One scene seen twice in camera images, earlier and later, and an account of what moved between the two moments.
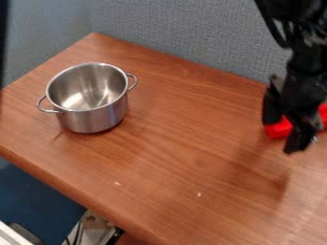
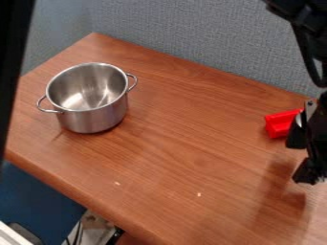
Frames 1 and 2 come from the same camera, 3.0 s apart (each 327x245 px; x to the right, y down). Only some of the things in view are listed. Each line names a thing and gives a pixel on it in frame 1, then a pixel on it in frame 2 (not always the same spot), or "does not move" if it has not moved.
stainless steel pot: (86, 94) does not move
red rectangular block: (281, 128) does not move
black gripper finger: (304, 129) to (309, 172)
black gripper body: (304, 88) to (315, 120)
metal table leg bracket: (93, 231) does not move
